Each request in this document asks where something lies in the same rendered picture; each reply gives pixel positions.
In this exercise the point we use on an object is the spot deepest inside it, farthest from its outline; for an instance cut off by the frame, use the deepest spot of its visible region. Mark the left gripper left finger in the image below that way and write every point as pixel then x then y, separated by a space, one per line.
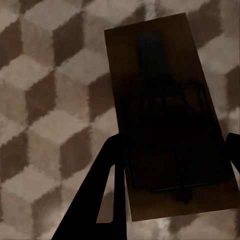
pixel 79 222

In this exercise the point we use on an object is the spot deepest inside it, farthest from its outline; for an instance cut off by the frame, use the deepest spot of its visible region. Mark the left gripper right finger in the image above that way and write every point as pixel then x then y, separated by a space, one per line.
pixel 233 148

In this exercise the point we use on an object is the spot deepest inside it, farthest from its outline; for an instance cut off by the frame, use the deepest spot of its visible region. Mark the mousetrap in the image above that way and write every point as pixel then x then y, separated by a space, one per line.
pixel 175 158

